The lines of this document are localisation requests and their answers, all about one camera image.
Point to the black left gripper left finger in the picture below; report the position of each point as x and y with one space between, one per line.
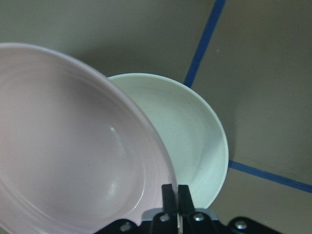
169 199

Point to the pink plate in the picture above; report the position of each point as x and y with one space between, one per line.
75 152

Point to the white plate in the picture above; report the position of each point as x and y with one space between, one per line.
189 128

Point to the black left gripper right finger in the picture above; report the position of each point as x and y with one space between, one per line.
185 203

